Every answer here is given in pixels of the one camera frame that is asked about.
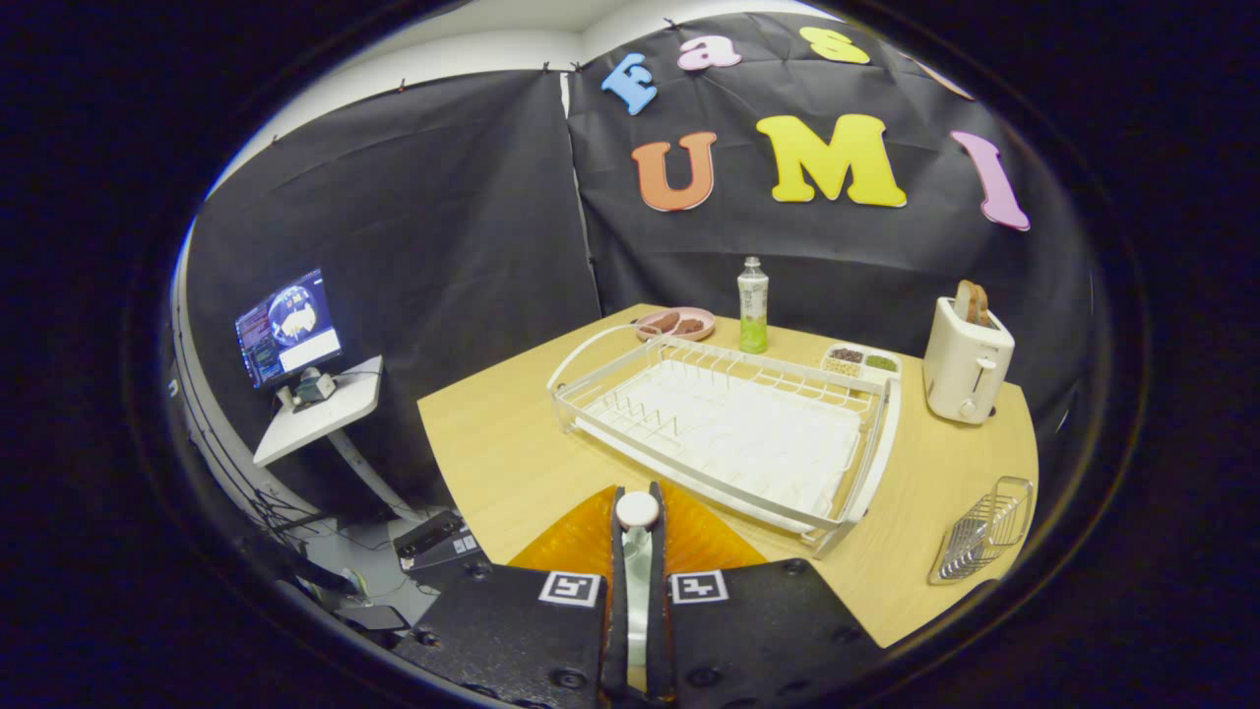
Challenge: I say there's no clear bottle green liquid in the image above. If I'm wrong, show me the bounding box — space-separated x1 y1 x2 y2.
737 256 770 355

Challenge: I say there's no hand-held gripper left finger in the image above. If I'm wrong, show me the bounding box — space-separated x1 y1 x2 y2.
392 484 633 709

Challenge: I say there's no pale green plate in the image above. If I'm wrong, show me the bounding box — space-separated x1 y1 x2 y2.
624 527 653 690

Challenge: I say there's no white drain tray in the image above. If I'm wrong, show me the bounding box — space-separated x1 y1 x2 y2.
581 359 862 518

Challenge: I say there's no white divided grain dish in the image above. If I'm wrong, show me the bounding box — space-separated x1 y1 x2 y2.
821 343 902 381

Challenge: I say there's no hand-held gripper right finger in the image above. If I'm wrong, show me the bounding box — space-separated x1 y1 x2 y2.
645 481 887 709

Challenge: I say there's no clear wire basket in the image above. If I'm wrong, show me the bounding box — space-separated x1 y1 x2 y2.
927 476 1035 587

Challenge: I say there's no white toaster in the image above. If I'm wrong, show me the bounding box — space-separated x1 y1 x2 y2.
922 296 1016 425

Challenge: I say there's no white wire dish rack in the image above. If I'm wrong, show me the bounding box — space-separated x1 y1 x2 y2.
546 323 902 560

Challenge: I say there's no small pink plate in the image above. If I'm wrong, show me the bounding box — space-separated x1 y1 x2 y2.
634 307 717 344

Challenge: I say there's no white side table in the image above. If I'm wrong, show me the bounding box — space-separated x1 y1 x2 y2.
252 354 424 523

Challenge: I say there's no computer monitor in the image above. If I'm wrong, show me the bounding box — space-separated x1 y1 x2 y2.
234 267 345 391

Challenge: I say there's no black equipment case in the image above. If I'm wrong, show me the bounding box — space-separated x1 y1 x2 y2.
394 509 483 577

